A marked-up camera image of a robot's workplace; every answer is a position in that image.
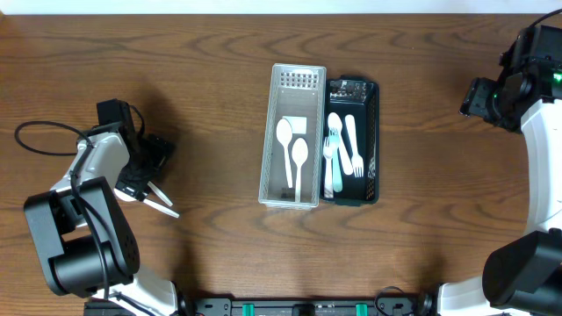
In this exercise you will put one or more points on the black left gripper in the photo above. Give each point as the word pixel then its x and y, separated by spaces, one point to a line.
pixel 133 185

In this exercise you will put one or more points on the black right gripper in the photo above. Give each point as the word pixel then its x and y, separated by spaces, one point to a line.
pixel 477 98

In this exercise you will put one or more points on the white plastic fork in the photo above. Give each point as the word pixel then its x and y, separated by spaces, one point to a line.
pixel 328 181
pixel 356 159

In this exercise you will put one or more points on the white plastic spoon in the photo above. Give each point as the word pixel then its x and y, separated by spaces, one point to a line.
pixel 159 193
pixel 284 136
pixel 299 156
pixel 334 122
pixel 161 208

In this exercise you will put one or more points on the mint green plastic fork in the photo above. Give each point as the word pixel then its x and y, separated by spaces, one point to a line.
pixel 337 174

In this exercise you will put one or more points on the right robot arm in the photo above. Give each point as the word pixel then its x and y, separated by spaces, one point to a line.
pixel 524 276

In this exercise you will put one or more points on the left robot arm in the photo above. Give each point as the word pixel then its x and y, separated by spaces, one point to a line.
pixel 82 238

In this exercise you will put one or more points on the dark green perforated basket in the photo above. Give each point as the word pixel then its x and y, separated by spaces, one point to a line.
pixel 359 97

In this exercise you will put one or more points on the white perforated plastic basket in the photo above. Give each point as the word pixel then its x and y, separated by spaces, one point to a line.
pixel 295 90

